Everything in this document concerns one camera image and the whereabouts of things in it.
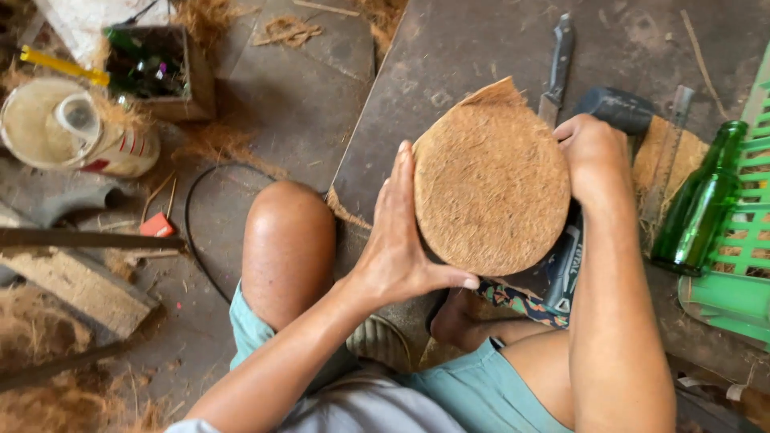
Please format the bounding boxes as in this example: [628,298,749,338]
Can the person's left hand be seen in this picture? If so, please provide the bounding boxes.
[352,141,481,309]

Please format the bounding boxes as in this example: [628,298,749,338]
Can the person's right hand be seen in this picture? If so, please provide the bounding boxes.
[552,113,633,209]

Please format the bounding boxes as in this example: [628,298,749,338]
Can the round brown coir disc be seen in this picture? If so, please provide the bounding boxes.
[413,76,571,278]

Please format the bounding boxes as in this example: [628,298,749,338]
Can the black rubber mallet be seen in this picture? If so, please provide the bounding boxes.
[574,87,660,158]

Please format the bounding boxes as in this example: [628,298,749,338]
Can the grey sandal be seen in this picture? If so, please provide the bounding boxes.
[346,314,413,374]

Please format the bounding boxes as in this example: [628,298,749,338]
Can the flat brown coir mat piece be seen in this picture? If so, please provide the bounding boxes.
[631,114,711,249]

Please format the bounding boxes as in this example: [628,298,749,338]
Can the person's left leg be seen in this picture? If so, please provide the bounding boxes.
[241,180,338,333]

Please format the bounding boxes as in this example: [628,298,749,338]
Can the person's leg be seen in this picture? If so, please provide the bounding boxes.
[430,287,577,431]
[241,180,338,333]

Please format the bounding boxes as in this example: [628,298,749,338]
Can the green glass bottle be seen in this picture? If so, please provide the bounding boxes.
[650,120,750,278]

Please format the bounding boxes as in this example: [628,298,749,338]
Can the teal and black power tool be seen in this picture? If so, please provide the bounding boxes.
[540,207,586,315]

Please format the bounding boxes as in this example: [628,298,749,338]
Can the grey shirt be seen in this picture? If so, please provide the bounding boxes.
[165,372,469,433]

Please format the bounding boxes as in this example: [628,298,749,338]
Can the teal shorts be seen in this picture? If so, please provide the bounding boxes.
[229,279,575,433]

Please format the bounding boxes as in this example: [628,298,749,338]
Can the person's right leg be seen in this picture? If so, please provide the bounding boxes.
[430,287,577,431]

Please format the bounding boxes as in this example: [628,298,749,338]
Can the green plastic basket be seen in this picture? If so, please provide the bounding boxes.
[678,41,770,353]

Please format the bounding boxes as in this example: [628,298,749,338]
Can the small red box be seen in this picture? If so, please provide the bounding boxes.
[139,211,177,239]

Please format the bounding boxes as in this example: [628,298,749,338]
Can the small coir fibre tuft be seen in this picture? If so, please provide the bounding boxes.
[251,15,324,49]

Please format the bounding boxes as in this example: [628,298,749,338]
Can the white bucket with red print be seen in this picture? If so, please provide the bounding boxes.
[0,76,162,179]

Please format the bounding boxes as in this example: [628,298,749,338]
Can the dark wooden plank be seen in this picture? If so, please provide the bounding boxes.
[0,227,188,252]

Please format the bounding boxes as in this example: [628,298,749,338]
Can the wooden box with bottles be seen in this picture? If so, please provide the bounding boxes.
[101,23,218,123]

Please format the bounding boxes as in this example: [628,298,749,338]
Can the pale wooden block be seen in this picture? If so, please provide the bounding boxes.
[0,247,161,341]

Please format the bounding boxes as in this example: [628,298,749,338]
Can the grey pipe piece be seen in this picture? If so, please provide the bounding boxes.
[33,182,128,231]

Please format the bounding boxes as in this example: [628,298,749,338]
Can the dark wooden stick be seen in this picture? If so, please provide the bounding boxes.
[0,338,140,393]

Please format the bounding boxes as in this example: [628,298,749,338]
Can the heap of loose coir fibre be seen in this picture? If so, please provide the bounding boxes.
[0,285,166,433]

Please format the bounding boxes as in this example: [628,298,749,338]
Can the knife with grey handle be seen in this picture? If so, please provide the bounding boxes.
[538,13,576,131]

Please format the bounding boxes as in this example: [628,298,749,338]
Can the black cable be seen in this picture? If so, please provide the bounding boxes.
[183,163,279,305]

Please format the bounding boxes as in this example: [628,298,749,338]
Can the yellow-handled tool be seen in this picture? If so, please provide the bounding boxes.
[18,45,112,87]

